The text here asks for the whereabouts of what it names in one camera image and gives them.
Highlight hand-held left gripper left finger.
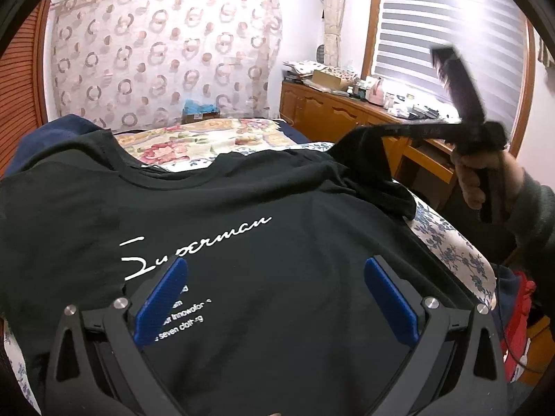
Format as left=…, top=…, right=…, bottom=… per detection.
left=45, top=257, right=189, bottom=416

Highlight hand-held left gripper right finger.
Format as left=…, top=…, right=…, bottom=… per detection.
left=363, top=255, right=508, bottom=416

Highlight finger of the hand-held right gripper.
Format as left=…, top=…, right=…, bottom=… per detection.
left=382, top=122, right=460, bottom=141

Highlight black printed t-shirt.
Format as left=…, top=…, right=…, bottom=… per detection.
left=0, top=122, right=490, bottom=416

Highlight person's right forearm grey sleeve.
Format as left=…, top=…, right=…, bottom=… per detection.
left=498, top=151, right=555, bottom=274

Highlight person's right hand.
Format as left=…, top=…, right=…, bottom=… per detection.
left=450, top=147, right=488, bottom=211

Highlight pink container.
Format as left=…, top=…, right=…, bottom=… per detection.
left=368, top=77, right=386, bottom=105

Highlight striped window blind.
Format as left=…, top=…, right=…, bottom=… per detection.
left=375, top=0, right=532, bottom=111

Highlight beige hanging cloth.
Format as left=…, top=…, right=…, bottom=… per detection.
left=538, top=38, right=555, bottom=71

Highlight wooden cabinet desk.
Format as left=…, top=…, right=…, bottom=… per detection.
left=280, top=79, right=467, bottom=211

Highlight open cardboard box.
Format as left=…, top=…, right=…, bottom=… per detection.
left=312, top=69, right=355, bottom=93

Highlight floral printed paper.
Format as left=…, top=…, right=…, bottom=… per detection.
left=283, top=59, right=327, bottom=80

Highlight red cloth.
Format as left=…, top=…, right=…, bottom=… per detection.
left=498, top=269, right=544, bottom=383

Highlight narrow beige lace curtain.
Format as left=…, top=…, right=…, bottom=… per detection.
left=323, top=0, right=346, bottom=68

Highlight floral patchwork quilt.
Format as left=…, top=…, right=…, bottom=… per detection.
left=2, top=117, right=499, bottom=416

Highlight blue plastic bag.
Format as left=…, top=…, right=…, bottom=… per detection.
left=182, top=99, right=220, bottom=123

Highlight circle patterned curtain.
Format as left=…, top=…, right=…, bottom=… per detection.
left=51, top=0, right=283, bottom=133

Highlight louvred wooden door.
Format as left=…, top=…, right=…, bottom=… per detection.
left=0, top=0, right=55, bottom=178

